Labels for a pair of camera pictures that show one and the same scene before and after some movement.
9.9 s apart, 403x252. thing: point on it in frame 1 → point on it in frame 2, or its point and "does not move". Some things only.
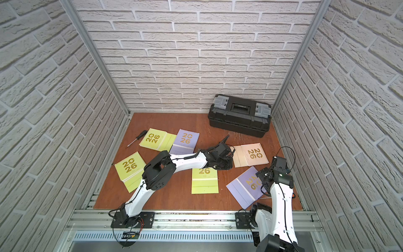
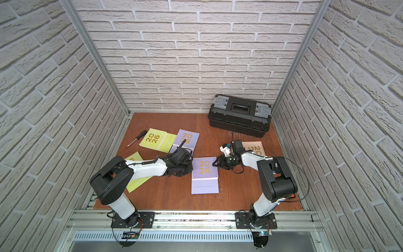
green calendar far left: (158, 140) does not move
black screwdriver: (144, 133) does not move
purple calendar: (184, 142) does not move
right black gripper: (263, 174) → (222, 163)
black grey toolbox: (240, 115) does not move
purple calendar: (247, 188) → (204, 179)
